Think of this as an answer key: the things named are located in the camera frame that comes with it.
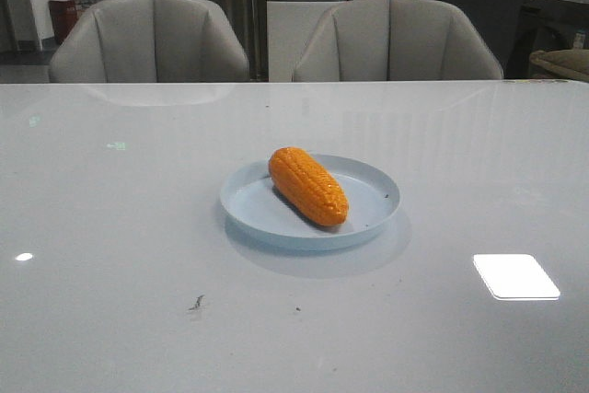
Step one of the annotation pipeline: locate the dark side table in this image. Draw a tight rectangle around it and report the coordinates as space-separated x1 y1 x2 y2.
504 0 588 78

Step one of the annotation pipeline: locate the right grey upholstered chair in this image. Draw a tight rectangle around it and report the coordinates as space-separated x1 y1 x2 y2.
292 0 502 82

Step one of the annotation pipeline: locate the left grey upholstered chair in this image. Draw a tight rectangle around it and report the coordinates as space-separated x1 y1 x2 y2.
49 0 249 83

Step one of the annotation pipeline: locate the grey upholstered chair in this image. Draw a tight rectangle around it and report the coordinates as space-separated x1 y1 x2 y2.
49 0 249 83
292 0 502 82

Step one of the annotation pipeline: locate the red bin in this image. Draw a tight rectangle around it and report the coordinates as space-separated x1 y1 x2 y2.
48 0 78 44

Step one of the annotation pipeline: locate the orange toy corn cob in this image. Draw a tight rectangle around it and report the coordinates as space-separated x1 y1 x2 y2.
268 146 349 227

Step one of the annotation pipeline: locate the light blue round plate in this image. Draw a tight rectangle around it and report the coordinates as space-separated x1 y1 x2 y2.
220 154 400 252

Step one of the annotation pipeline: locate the beige cushion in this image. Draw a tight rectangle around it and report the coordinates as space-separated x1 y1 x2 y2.
529 49 588 82

